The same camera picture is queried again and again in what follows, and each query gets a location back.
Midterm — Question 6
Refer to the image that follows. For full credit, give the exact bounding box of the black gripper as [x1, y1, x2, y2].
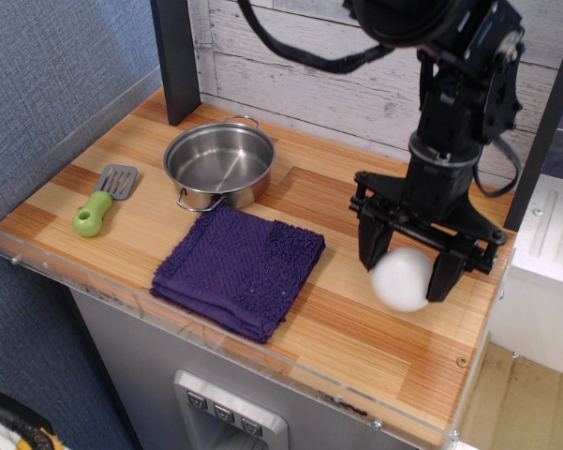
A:
[350, 155, 508, 303]

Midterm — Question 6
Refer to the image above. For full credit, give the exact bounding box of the white toy mushroom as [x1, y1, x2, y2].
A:
[371, 247, 433, 313]

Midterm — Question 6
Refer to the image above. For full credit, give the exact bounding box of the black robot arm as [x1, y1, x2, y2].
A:
[346, 1, 525, 302]

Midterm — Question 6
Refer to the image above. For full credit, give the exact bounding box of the stainless steel pot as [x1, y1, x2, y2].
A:
[163, 115, 276, 213]

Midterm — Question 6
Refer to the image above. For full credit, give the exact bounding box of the white sink drainboard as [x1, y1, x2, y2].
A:
[512, 175, 563, 282]

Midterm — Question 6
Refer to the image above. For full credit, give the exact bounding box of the purple folded cloth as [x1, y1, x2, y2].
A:
[151, 206, 326, 343]

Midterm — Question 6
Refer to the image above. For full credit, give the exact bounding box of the silver dispenser panel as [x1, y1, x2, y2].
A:
[173, 369, 289, 449]

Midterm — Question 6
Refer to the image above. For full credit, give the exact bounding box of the grey toy fridge cabinet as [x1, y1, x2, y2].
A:
[65, 285, 432, 450]

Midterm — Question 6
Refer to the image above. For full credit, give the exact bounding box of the green grey toy spatula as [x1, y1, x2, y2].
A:
[72, 164, 139, 237]

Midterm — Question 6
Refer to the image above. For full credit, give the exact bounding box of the black yellow object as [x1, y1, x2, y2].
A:
[0, 393, 67, 449]

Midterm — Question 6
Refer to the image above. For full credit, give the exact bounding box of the clear acrylic guard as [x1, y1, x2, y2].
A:
[0, 67, 511, 449]

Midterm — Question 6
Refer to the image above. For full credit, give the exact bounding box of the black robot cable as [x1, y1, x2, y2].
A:
[236, 0, 394, 75]

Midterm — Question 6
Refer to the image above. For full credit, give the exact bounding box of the dark right shelf post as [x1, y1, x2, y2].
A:
[504, 57, 563, 232]

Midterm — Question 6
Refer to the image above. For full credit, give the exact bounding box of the dark shelf post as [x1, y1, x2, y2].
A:
[504, 57, 563, 232]
[150, 0, 201, 126]

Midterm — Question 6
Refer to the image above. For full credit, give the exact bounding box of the dark left shelf post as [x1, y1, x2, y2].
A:
[150, 0, 201, 126]

